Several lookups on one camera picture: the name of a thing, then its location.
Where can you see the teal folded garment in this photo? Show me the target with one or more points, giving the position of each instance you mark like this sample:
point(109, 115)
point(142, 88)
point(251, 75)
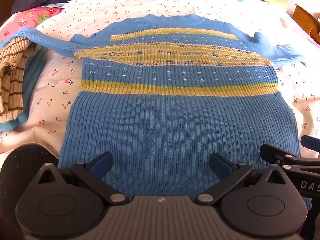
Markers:
point(31, 80)

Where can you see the pink cartoon print pillow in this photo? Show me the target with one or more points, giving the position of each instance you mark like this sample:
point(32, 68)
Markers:
point(25, 22)

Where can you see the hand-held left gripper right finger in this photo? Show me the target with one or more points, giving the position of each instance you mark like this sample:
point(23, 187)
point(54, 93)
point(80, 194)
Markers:
point(220, 165)

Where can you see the beige brown striped knit garment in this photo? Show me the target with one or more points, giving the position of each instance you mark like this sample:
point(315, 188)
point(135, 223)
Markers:
point(12, 80)

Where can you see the white cherry print bedsheet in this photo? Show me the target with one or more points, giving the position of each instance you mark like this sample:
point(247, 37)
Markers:
point(55, 80)

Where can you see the wooden chair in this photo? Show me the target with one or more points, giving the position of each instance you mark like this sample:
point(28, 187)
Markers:
point(306, 20)

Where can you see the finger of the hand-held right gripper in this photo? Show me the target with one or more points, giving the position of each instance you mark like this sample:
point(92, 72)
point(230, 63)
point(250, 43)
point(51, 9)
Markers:
point(311, 142)
point(272, 152)

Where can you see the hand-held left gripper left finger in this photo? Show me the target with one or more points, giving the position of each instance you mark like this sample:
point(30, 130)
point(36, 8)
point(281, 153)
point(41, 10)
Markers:
point(102, 165)

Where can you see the blue striped knit sweater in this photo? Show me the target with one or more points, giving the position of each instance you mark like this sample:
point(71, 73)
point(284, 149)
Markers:
point(175, 130)

